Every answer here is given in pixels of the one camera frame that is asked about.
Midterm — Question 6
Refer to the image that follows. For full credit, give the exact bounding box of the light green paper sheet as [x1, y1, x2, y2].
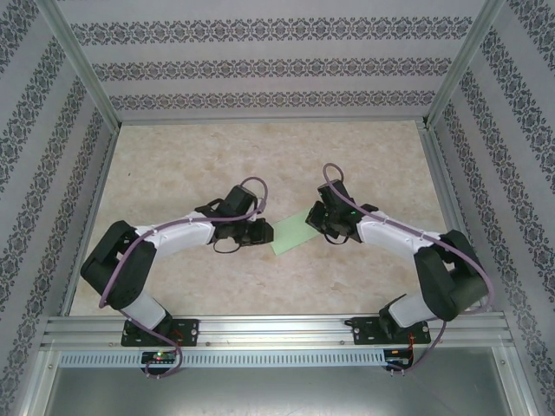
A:
[268, 211, 322, 257]

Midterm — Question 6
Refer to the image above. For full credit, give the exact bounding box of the grey metal sheet panel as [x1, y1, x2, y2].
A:
[25, 346, 534, 416]

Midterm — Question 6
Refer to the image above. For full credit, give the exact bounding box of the left circuit board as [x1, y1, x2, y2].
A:
[141, 350, 178, 364]

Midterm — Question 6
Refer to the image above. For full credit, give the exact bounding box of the circuit board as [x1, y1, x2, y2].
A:
[141, 350, 178, 364]
[385, 348, 414, 364]

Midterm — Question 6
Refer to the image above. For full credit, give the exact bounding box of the right circuit board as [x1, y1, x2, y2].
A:
[385, 348, 414, 364]

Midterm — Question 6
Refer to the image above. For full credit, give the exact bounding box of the thin black left gripper wire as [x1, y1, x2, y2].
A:
[213, 240, 245, 256]

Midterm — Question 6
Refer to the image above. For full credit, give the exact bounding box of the aluminium mounting rail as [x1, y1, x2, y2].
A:
[41, 314, 515, 351]

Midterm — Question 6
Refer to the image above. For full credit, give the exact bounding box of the aluminium right side rail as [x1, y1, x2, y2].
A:
[418, 120, 493, 313]

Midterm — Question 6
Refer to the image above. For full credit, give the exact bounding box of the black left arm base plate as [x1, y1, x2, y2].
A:
[121, 318, 200, 348]

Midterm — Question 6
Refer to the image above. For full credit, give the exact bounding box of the aluminium rear frame bar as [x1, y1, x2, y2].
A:
[116, 114, 430, 127]

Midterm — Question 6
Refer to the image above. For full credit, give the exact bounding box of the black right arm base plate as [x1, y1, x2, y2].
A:
[353, 315, 433, 347]

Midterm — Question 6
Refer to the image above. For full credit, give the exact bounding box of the slotted grey cable duct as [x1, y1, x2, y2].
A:
[58, 349, 388, 367]

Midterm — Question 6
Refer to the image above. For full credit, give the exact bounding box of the aluminium left side rail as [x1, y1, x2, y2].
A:
[59, 123, 121, 317]

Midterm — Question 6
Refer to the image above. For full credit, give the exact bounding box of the aluminium right frame post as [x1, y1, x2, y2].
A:
[424, 0, 509, 129]

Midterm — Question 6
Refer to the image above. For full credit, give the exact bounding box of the aluminium frame post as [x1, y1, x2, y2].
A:
[424, 0, 509, 129]
[36, 0, 121, 127]

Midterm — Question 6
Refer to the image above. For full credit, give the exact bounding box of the aluminium left frame post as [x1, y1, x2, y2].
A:
[36, 0, 121, 127]

